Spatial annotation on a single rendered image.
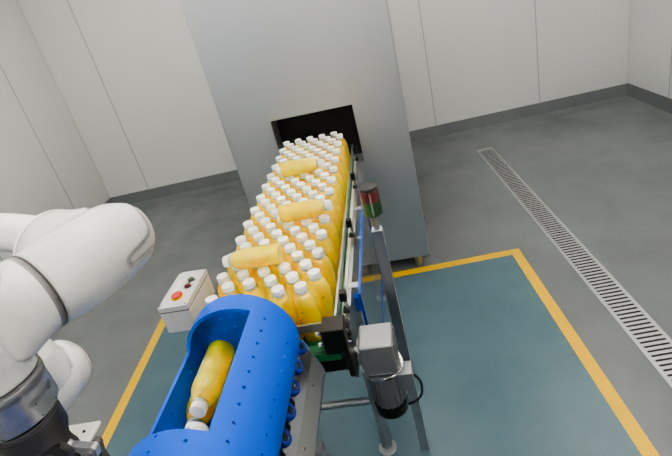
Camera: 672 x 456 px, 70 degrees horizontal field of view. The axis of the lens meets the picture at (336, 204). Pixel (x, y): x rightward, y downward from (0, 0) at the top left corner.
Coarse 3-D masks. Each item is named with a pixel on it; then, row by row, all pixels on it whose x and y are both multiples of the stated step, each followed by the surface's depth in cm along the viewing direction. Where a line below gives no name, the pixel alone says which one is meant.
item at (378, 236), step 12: (372, 228) 165; (384, 240) 164; (384, 252) 166; (384, 264) 168; (384, 276) 170; (384, 288) 173; (396, 300) 175; (396, 312) 177; (396, 324) 179; (396, 336) 182; (408, 348) 189; (408, 360) 187; (420, 408) 198; (420, 420) 201; (420, 432) 204; (420, 444) 207
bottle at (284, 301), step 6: (288, 294) 148; (276, 300) 145; (282, 300) 145; (288, 300) 146; (282, 306) 145; (288, 306) 145; (294, 306) 148; (288, 312) 146; (294, 312) 148; (294, 318) 148; (300, 336) 151
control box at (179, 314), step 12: (180, 276) 165; (192, 276) 164; (204, 276) 164; (180, 288) 158; (192, 288) 156; (204, 288) 162; (168, 300) 153; (180, 300) 152; (192, 300) 153; (204, 300) 161; (168, 312) 151; (180, 312) 150; (192, 312) 151; (168, 324) 153; (180, 324) 152; (192, 324) 152
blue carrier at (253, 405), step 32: (224, 320) 126; (256, 320) 115; (288, 320) 123; (192, 352) 126; (256, 352) 107; (288, 352) 116; (224, 384) 96; (256, 384) 100; (288, 384) 111; (160, 416) 107; (224, 416) 90; (256, 416) 94; (160, 448) 84; (192, 448) 83; (224, 448) 85; (256, 448) 90
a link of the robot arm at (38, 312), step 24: (0, 264) 54; (24, 264) 54; (0, 288) 50; (24, 288) 52; (48, 288) 54; (0, 312) 49; (24, 312) 51; (48, 312) 53; (0, 336) 49; (24, 336) 51; (48, 336) 55; (0, 360) 50; (24, 360) 52; (0, 384) 50
